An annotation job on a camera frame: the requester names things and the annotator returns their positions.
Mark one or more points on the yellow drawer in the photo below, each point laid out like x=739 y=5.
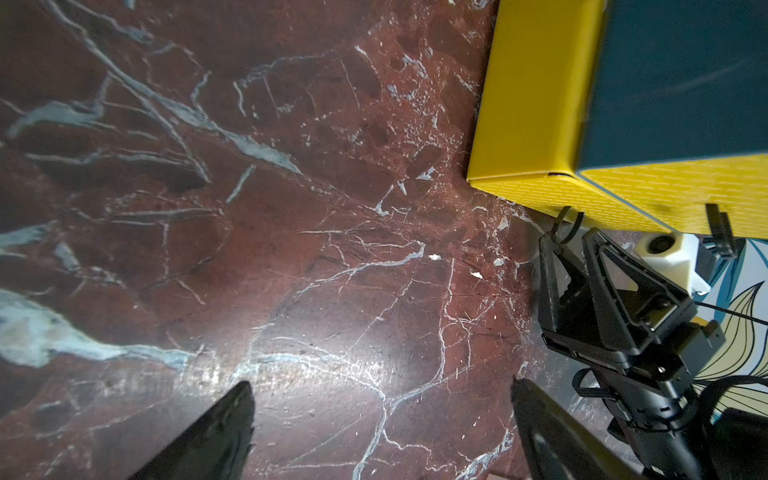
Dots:
x=676 y=194
x=533 y=107

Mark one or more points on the yellow bottom drawer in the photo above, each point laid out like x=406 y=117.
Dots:
x=533 y=107

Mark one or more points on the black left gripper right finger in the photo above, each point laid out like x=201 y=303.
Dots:
x=557 y=446

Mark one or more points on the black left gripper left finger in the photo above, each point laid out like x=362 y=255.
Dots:
x=215 y=446

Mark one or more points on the black pull loop bottom drawer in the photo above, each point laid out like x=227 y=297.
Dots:
x=567 y=225

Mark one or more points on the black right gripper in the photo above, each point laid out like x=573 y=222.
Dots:
x=632 y=330

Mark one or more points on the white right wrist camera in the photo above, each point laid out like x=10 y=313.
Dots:
x=680 y=257

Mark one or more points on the teal drawer cabinet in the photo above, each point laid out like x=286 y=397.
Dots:
x=678 y=80

